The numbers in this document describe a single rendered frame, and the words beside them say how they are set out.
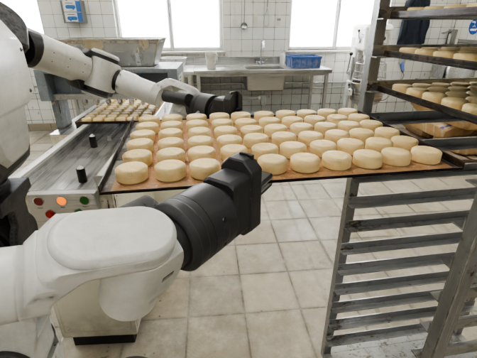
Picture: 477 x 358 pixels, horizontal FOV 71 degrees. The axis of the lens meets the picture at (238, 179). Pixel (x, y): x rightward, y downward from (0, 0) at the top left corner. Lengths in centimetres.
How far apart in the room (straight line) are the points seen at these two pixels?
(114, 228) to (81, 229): 3
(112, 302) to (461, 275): 63
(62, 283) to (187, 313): 162
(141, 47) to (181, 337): 146
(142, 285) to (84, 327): 144
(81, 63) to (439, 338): 109
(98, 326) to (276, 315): 87
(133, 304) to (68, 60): 76
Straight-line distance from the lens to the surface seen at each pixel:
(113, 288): 36
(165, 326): 187
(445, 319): 85
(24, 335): 97
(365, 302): 145
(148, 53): 189
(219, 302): 195
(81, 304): 168
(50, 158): 158
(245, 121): 78
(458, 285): 79
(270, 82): 439
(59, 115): 216
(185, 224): 36
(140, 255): 31
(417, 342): 176
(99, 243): 31
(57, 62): 100
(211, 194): 40
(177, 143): 64
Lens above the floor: 139
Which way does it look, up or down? 25 degrees down
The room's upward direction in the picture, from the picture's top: straight up
